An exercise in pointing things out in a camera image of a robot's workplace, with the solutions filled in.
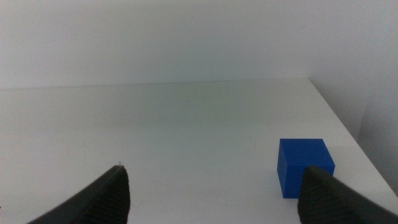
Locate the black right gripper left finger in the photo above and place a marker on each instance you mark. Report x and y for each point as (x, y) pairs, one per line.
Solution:
(105, 199)

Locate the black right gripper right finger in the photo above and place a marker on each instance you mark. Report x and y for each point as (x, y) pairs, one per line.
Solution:
(323, 202)

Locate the blue cube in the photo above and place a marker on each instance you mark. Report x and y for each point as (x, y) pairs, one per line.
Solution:
(298, 155)

